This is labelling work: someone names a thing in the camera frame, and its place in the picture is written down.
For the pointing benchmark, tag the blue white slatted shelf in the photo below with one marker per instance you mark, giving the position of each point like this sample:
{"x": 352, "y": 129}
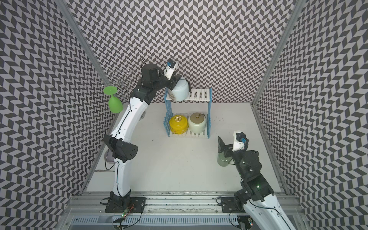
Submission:
{"x": 196, "y": 95}

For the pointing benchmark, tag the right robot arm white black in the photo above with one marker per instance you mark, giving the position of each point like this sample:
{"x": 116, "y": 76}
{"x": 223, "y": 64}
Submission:
{"x": 256, "y": 197}

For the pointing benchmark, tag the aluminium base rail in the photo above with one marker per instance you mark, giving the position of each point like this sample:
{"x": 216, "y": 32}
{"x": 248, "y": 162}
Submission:
{"x": 162, "y": 208}

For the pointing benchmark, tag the aluminium corner post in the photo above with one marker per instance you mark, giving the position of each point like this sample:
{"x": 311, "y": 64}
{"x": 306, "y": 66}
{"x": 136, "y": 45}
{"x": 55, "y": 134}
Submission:
{"x": 299, "y": 5}
{"x": 62, "y": 6}

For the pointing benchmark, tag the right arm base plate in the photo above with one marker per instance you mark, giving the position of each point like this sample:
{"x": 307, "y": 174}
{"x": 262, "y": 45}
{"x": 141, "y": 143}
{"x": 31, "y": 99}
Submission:
{"x": 227, "y": 204}

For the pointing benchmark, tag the aluminium corner post left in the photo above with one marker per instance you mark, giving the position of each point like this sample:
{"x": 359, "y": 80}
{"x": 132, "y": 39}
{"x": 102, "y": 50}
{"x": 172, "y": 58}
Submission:
{"x": 62, "y": 6}

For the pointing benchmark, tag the cream tea canister tan lid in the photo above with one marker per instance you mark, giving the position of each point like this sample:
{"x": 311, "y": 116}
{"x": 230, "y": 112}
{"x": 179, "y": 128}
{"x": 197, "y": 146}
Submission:
{"x": 197, "y": 123}

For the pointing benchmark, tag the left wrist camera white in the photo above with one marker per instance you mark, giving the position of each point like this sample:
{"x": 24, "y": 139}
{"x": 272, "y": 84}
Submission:
{"x": 170, "y": 68}

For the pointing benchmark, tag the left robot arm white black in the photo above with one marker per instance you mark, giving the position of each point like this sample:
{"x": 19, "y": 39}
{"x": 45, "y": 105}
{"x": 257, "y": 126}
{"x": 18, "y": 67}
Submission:
{"x": 119, "y": 141}

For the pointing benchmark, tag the chrome wire glass stand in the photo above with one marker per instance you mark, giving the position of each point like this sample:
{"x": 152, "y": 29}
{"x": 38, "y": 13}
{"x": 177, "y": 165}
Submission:
{"x": 125, "y": 80}

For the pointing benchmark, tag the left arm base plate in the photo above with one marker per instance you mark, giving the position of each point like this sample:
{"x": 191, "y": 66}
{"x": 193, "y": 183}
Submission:
{"x": 131, "y": 205}

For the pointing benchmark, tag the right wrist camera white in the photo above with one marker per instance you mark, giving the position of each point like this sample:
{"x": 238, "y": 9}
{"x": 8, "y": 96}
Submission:
{"x": 241, "y": 142}

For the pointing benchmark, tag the yellow ceramic tea canister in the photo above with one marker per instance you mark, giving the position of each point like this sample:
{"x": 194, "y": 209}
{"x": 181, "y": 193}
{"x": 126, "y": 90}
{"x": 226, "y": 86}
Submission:
{"x": 178, "y": 124}

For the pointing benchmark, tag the aluminium corner post right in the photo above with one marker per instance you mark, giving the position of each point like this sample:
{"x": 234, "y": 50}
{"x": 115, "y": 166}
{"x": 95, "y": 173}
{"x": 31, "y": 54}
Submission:
{"x": 299, "y": 5}

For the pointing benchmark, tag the green small tea canister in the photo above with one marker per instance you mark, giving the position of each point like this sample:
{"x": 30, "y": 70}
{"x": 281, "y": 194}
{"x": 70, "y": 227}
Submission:
{"x": 222, "y": 160}

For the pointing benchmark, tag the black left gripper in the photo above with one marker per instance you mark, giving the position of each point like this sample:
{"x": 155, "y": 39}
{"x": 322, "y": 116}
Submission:
{"x": 173, "y": 81}

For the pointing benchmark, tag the green plastic wine glass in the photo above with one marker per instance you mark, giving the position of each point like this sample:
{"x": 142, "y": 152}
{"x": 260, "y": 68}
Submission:
{"x": 114, "y": 103}

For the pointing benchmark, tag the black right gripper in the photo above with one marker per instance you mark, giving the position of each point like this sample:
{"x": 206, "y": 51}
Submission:
{"x": 228, "y": 148}

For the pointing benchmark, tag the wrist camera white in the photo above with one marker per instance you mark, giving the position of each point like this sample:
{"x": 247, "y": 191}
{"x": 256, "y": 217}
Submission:
{"x": 241, "y": 142}
{"x": 170, "y": 68}

